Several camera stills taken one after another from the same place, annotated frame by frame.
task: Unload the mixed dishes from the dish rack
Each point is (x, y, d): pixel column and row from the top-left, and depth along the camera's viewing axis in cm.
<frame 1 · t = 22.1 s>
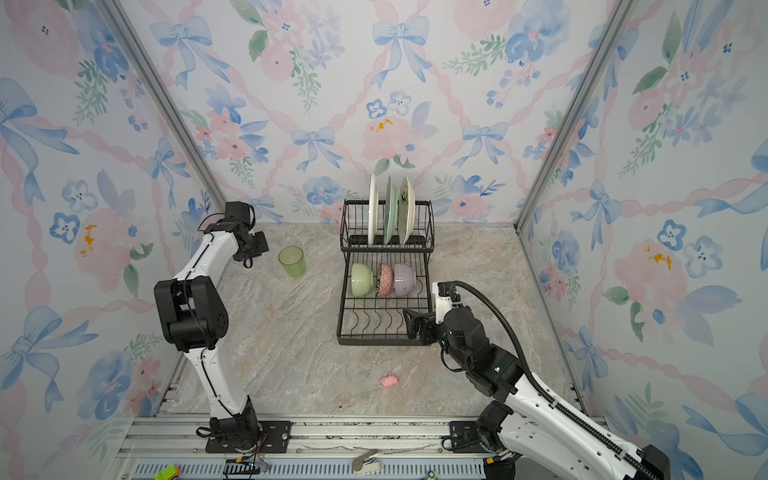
left hand: (258, 245, 97), fingers closed
right hand: (418, 306, 74), fingers open
green glass cup: (292, 262, 100), point 9 cm above the table
pink eraser piece: (389, 381, 83), point 2 cm above the table

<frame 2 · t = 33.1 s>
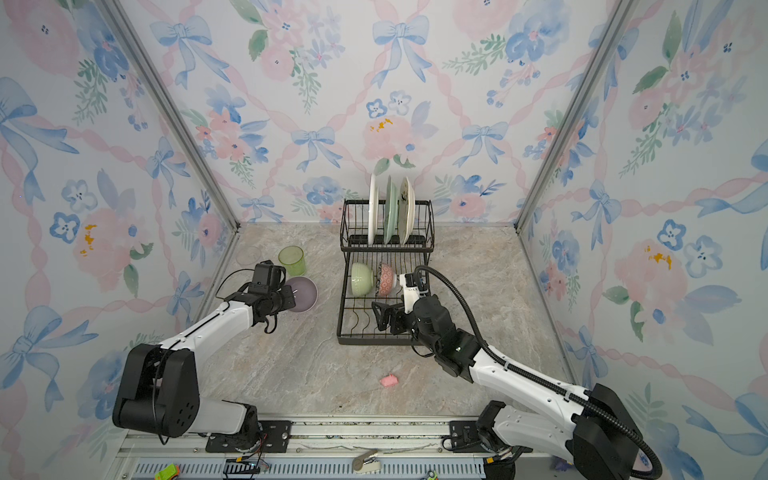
left hand: (286, 293, 91), fingers closed
right hand: (385, 299, 77), fingers open
lavender ceramic bowl: (305, 293, 94), point 7 cm above the table
the other named things where they were.

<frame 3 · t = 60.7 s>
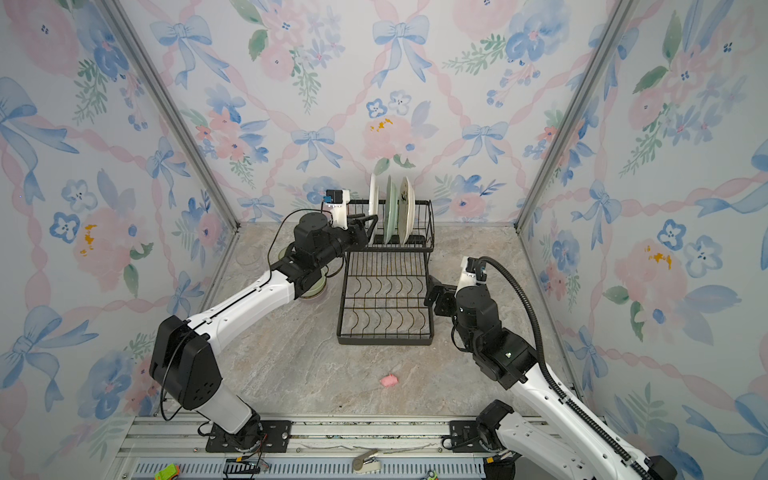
left hand: (373, 213, 75), fingers open
right hand: (444, 279, 72), fingers open
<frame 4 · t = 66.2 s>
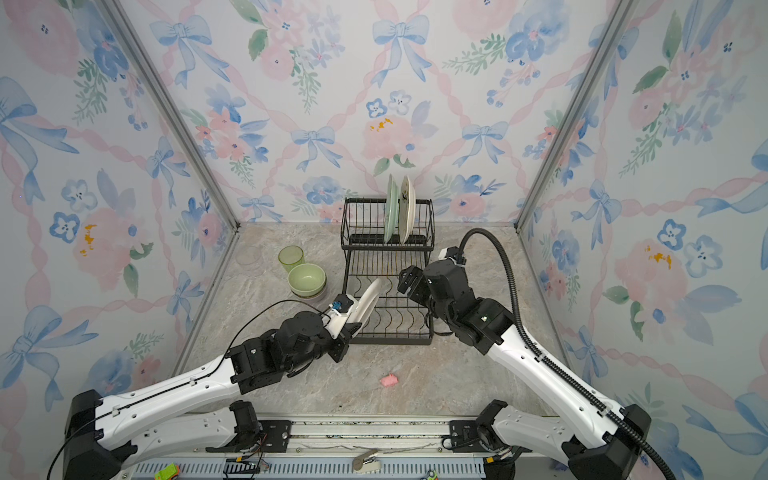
left hand: (358, 320, 71), fingers closed
right hand: (410, 278, 72), fingers open
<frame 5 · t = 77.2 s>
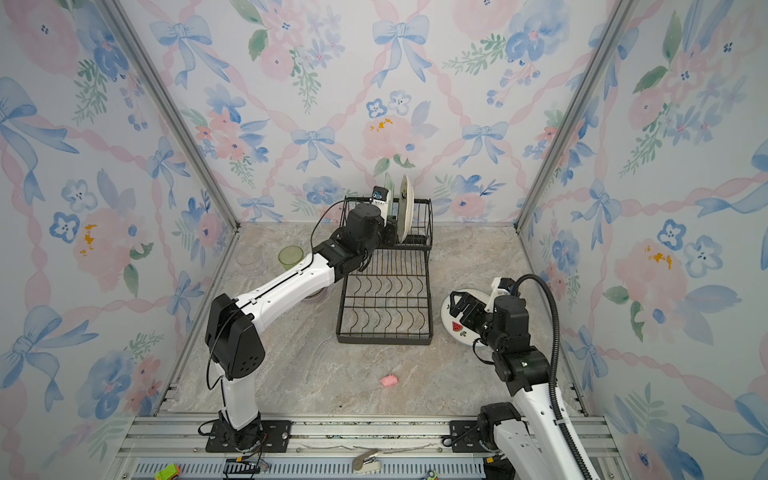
left hand: (393, 213, 80), fingers closed
right hand: (461, 299, 76), fingers open
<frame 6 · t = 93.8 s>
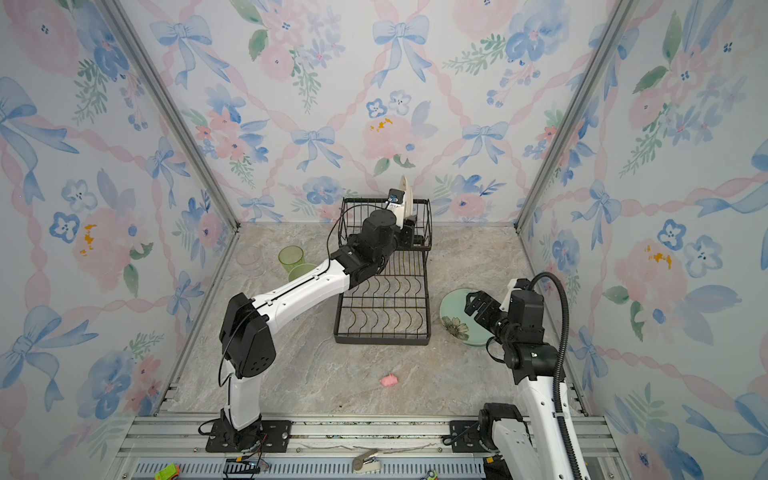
left hand: (410, 211, 79), fingers open
right hand: (478, 302, 77), fingers open
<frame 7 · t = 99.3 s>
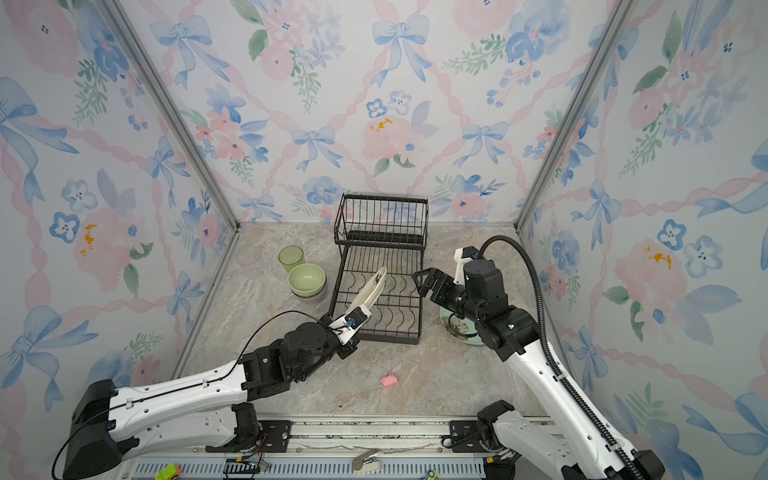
left hand: (360, 310, 70), fingers closed
right hand: (422, 280, 71), fingers open
